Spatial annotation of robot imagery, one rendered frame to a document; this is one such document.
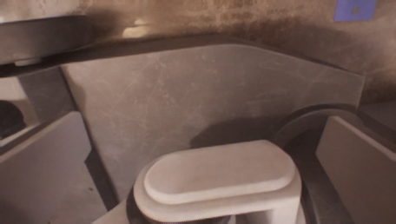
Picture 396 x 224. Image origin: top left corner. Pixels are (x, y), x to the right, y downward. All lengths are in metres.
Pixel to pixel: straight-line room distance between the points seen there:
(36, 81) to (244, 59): 0.29
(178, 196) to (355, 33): 0.54
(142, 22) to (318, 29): 0.39
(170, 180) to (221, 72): 0.18
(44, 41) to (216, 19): 0.32
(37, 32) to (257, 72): 0.32
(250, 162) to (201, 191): 0.07
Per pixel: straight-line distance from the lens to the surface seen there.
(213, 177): 0.25
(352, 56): 0.64
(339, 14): 0.59
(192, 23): 0.48
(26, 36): 0.36
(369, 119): 0.67
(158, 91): 0.33
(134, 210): 0.29
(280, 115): 0.39
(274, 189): 0.26
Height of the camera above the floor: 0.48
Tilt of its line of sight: 63 degrees down
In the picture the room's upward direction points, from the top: 171 degrees clockwise
